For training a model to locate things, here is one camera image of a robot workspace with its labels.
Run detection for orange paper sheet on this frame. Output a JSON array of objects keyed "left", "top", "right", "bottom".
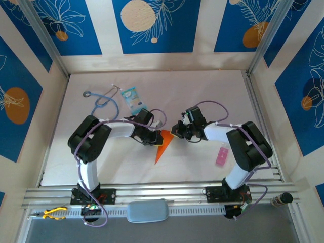
[{"left": 153, "top": 129, "right": 175, "bottom": 165}]

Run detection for pink plastic case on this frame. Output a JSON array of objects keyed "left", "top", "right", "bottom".
[{"left": 215, "top": 147, "right": 230, "bottom": 167}]

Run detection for light blue snack packet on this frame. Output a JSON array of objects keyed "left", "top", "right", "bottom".
[{"left": 120, "top": 86, "right": 148, "bottom": 115}]

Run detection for grey blue pouch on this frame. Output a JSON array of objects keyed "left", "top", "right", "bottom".
[{"left": 126, "top": 199, "right": 170, "bottom": 223}]

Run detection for blue stethoscope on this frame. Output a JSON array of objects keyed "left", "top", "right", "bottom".
[{"left": 83, "top": 85, "right": 121, "bottom": 122}]

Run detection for small bottle with black cap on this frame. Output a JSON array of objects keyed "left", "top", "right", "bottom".
[{"left": 271, "top": 192, "right": 294, "bottom": 207}]

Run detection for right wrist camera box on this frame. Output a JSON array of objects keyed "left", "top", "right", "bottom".
[{"left": 181, "top": 106, "right": 206, "bottom": 127}]

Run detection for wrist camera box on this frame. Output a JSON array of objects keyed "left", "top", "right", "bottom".
[
  {"left": 136, "top": 108, "right": 164, "bottom": 130},
  {"left": 181, "top": 106, "right": 206, "bottom": 127}
]

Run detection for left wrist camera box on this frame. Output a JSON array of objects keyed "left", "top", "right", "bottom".
[{"left": 136, "top": 108, "right": 164, "bottom": 130}]

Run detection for aluminium mounting rail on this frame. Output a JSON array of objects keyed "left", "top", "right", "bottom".
[{"left": 21, "top": 181, "right": 302, "bottom": 210}]

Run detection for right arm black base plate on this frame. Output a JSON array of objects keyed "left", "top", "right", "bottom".
[{"left": 205, "top": 186, "right": 252, "bottom": 203}]

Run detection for aluminium side rail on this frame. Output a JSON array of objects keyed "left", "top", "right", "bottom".
[{"left": 241, "top": 70, "right": 286, "bottom": 182}]

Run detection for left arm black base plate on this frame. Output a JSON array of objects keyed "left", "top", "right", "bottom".
[{"left": 70, "top": 187, "right": 117, "bottom": 205}]

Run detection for slotted grey cable duct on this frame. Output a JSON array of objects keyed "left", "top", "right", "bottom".
[{"left": 27, "top": 204, "right": 226, "bottom": 220}]

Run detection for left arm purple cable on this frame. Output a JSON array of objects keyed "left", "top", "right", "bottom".
[{"left": 74, "top": 108, "right": 167, "bottom": 227}]

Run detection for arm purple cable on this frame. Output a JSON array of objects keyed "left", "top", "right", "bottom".
[
  {"left": 196, "top": 100, "right": 272, "bottom": 221},
  {"left": 74, "top": 108, "right": 167, "bottom": 227}
]

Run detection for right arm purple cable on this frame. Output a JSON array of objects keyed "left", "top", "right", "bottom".
[{"left": 196, "top": 100, "right": 272, "bottom": 221}]

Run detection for aluminium frame post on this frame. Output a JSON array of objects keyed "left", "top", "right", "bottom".
[
  {"left": 19, "top": 0, "right": 70, "bottom": 78},
  {"left": 247, "top": 0, "right": 296, "bottom": 74}
]

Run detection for yellow handled pliers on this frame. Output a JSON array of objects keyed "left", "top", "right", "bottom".
[{"left": 27, "top": 206, "right": 68, "bottom": 220}]

